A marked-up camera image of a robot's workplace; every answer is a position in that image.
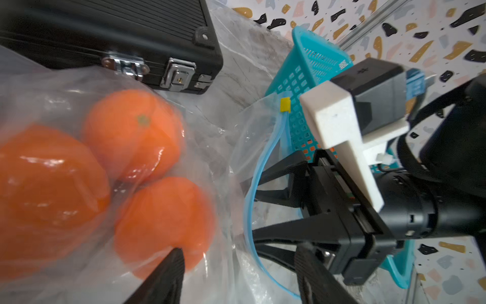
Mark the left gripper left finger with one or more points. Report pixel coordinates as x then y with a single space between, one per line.
164 284

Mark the teal plastic basket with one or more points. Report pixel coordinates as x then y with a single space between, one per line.
312 61

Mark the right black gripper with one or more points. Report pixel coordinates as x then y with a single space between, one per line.
341 220

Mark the clear zip-top bag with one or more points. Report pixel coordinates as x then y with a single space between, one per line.
112 193

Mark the black hard case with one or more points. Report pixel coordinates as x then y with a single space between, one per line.
167 45

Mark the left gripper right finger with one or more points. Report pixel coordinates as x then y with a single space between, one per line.
316 284

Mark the orange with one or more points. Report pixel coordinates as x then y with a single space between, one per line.
170 213
136 135
54 194

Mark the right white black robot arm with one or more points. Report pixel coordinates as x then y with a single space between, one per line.
388 170

